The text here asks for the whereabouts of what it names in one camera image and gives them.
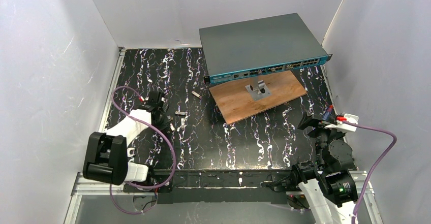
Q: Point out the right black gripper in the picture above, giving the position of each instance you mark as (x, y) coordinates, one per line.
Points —
(316, 126)

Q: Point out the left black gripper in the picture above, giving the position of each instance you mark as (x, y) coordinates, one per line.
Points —
(161, 120)

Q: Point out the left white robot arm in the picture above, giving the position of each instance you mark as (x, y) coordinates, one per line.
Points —
(107, 154)

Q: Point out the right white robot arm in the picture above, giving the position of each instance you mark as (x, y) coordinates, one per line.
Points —
(327, 183)

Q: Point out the wooden base board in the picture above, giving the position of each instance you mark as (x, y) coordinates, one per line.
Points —
(243, 98)

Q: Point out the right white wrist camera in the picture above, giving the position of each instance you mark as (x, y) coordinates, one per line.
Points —
(344, 124)

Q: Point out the metal switch stand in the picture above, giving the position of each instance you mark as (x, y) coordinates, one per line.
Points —
(258, 90)

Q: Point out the grey teal network switch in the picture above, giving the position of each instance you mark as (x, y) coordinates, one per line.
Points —
(259, 47)

